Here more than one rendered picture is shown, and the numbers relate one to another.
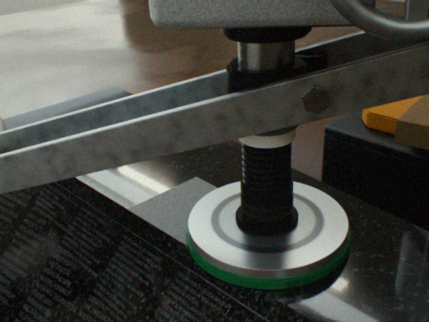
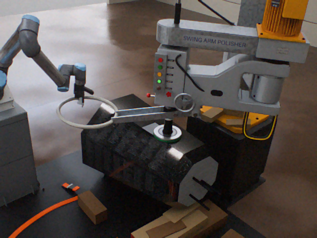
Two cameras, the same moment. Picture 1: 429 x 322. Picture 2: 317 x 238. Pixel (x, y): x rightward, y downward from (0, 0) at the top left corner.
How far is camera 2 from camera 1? 208 cm
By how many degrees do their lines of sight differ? 3
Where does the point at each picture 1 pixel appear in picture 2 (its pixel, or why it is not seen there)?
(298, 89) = (173, 113)
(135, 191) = (142, 124)
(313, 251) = (173, 137)
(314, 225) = (175, 133)
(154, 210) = (146, 128)
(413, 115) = (206, 113)
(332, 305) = (175, 145)
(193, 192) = (154, 125)
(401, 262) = (187, 140)
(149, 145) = (150, 117)
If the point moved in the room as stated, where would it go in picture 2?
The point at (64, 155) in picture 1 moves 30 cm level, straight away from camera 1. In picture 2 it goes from (136, 117) to (126, 99)
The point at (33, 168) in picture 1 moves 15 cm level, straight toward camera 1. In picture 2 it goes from (130, 119) to (137, 129)
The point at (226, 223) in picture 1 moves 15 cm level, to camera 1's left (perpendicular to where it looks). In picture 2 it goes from (160, 131) to (141, 131)
